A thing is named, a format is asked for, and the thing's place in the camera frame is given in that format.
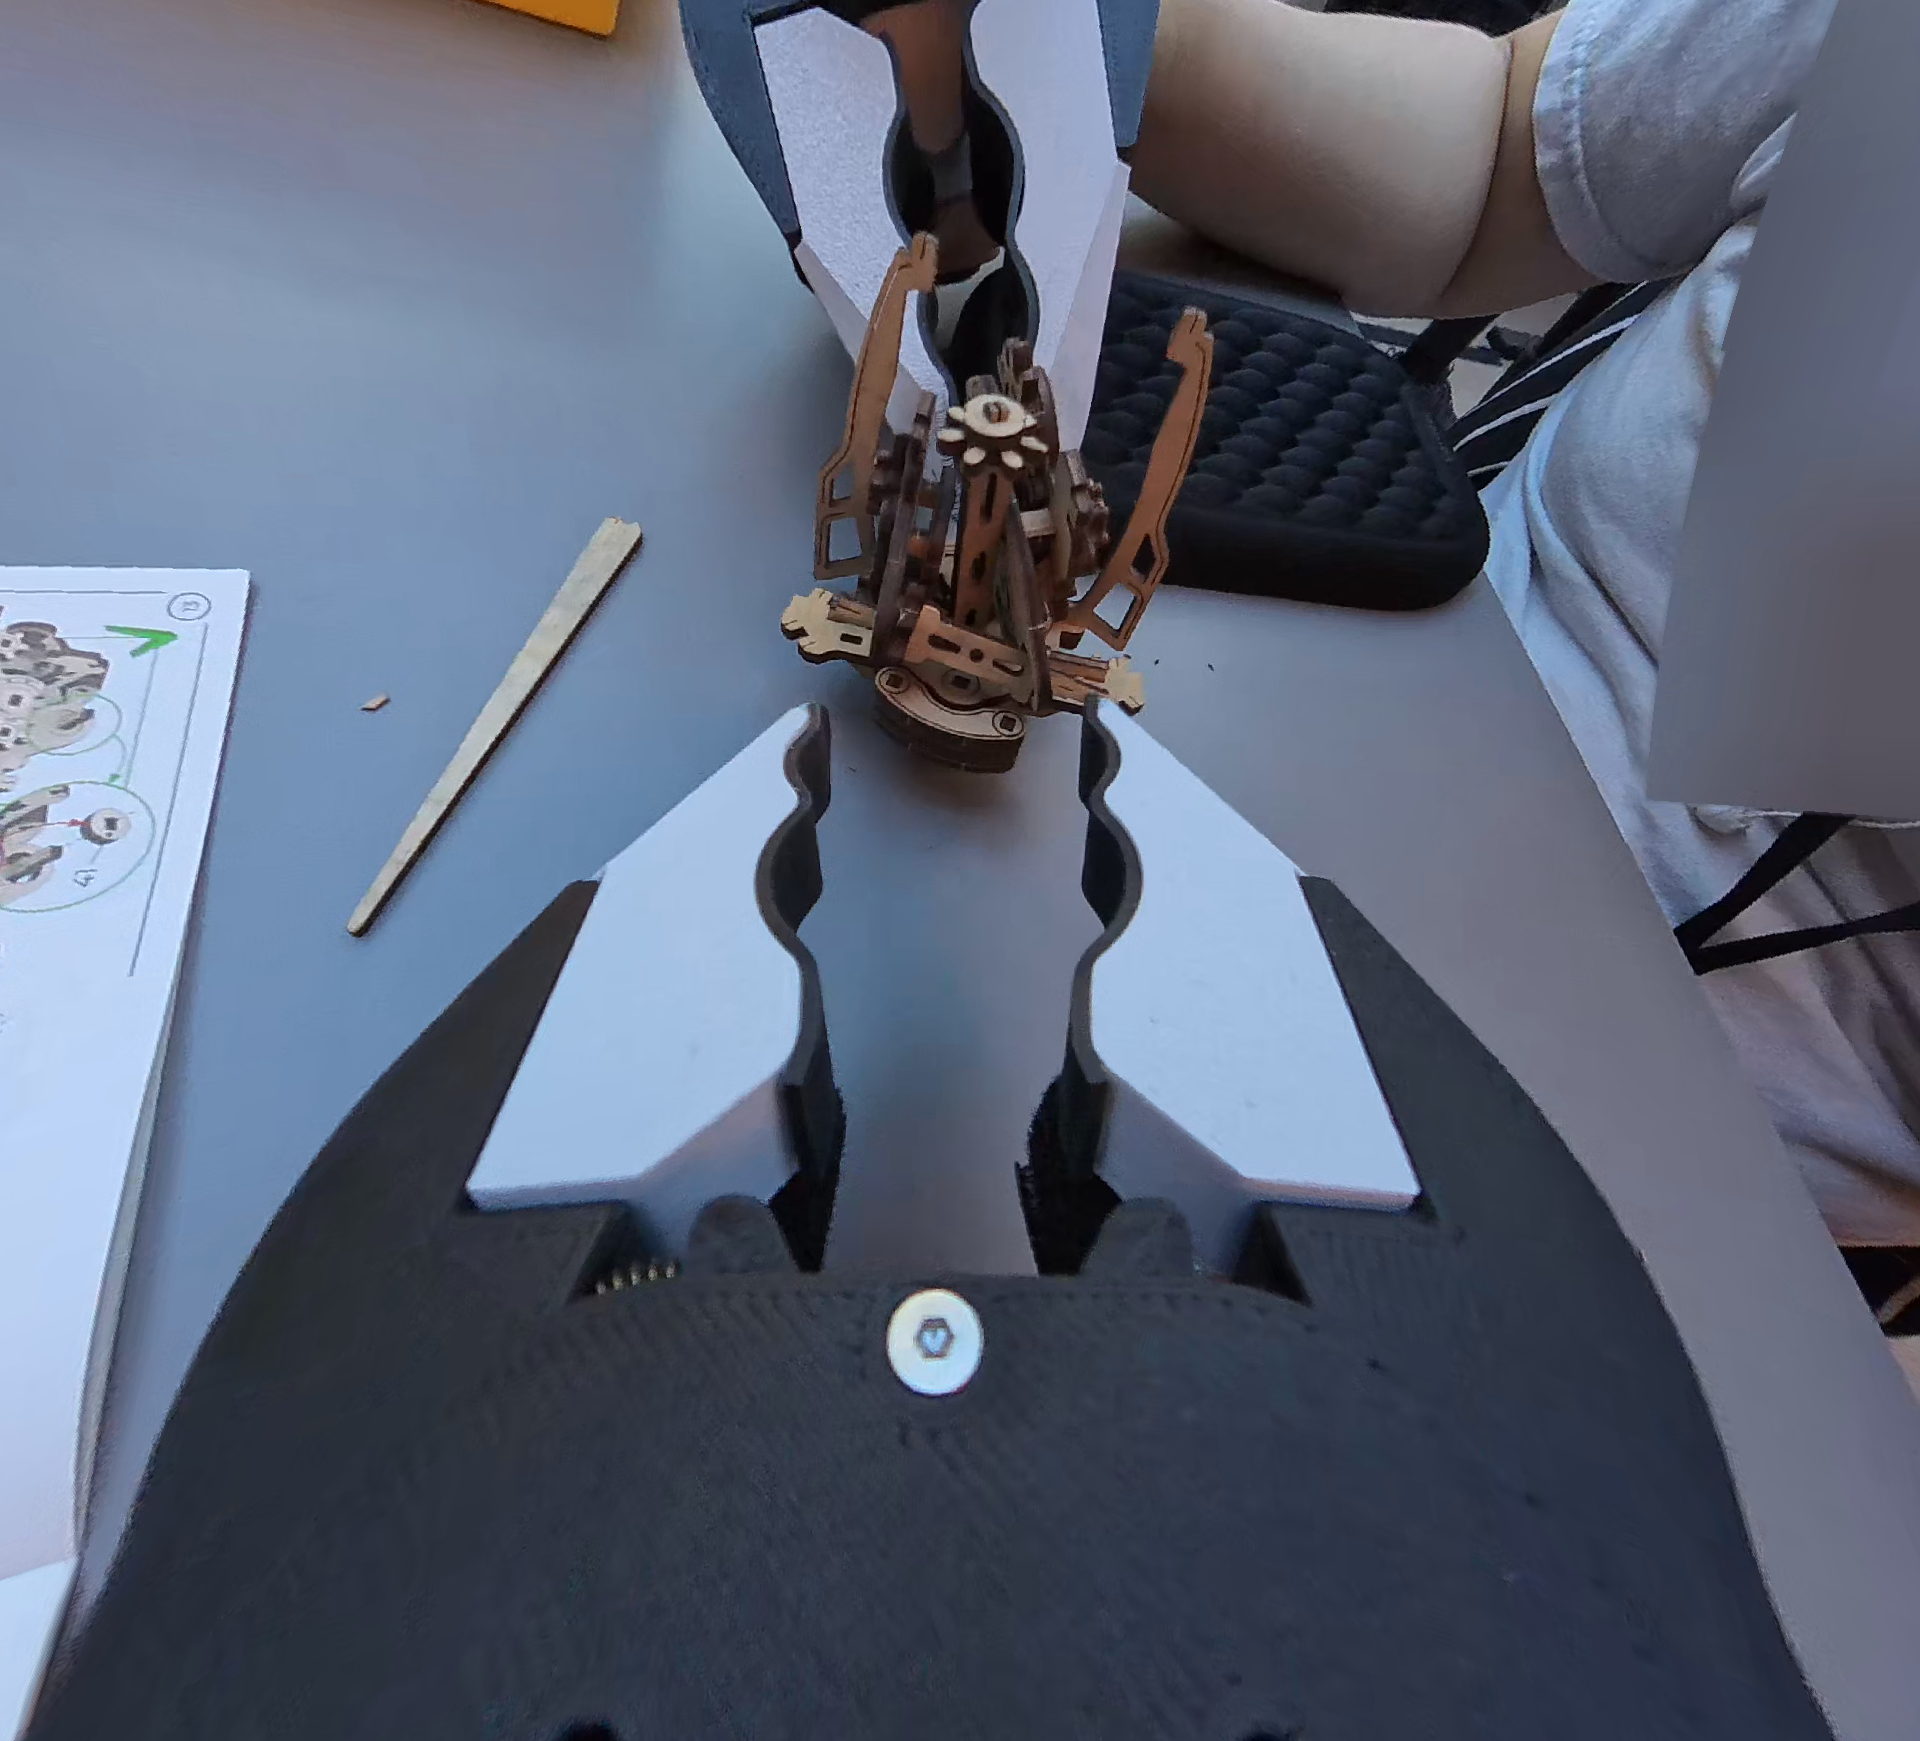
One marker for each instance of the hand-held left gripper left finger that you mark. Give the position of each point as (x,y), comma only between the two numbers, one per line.
(659,1022)

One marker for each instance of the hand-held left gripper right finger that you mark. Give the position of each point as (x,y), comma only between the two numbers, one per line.
(1230,1022)

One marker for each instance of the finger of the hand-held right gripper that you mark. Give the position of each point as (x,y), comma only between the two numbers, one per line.
(1068,151)
(826,135)

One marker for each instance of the thin tapered wooden strip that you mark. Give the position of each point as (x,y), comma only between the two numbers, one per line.
(496,735)

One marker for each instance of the wooden mechanical model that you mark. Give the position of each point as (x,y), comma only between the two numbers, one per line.
(983,572)

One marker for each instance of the person's right forearm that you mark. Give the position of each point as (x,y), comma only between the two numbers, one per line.
(1320,135)

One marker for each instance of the person's right hand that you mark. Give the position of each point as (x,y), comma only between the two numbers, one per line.
(931,76)

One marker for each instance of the black quilted pad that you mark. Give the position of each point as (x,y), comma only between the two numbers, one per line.
(1292,466)

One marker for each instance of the striped black cloth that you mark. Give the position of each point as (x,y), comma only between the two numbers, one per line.
(1547,376)

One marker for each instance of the white instruction booklet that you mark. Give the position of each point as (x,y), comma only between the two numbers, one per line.
(107,870)

